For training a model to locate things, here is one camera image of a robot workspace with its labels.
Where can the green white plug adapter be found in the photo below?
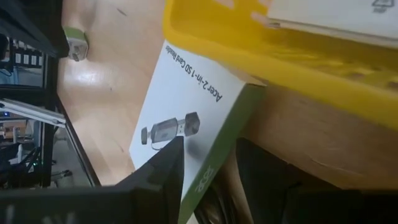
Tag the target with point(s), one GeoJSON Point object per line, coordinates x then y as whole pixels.
{"type": "Point", "coordinates": [76, 46]}

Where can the white card reader box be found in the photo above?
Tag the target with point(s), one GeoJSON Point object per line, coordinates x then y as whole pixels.
{"type": "Point", "coordinates": [326, 18]}
{"type": "Point", "coordinates": [186, 93]}

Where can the silver bracket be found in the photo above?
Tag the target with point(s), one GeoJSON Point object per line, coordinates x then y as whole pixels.
{"type": "Point", "coordinates": [34, 113]}

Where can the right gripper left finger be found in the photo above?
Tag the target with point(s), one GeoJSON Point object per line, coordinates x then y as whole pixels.
{"type": "Point", "coordinates": [149, 199]}

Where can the yellow plastic basket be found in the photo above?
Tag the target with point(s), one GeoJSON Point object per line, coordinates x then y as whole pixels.
{"type": "Point", "coordinates": [280, 68]}

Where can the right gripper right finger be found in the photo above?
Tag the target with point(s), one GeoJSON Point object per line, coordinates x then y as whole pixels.
{"type": "Point", "coordinates": [295, 199]}

